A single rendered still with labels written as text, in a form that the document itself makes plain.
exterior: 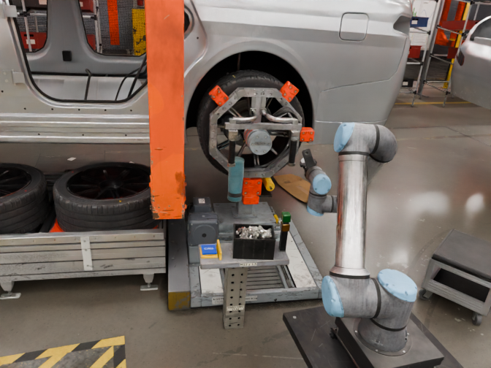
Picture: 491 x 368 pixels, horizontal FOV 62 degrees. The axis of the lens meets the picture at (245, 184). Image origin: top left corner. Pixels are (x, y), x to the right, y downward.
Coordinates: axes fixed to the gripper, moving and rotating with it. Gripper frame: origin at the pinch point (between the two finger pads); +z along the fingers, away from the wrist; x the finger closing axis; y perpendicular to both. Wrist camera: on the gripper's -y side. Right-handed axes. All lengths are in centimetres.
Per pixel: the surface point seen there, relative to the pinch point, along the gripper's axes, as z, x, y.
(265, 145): 0.7, -19.4, -13.5
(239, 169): 2.3, -37.5, -3.7
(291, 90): 14.8, 3.7, -35.8
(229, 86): 21, -29, -47
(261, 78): 22, -10, -46
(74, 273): -18, -141, 19
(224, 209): 42, -56, 37
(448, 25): 502, 375, 42
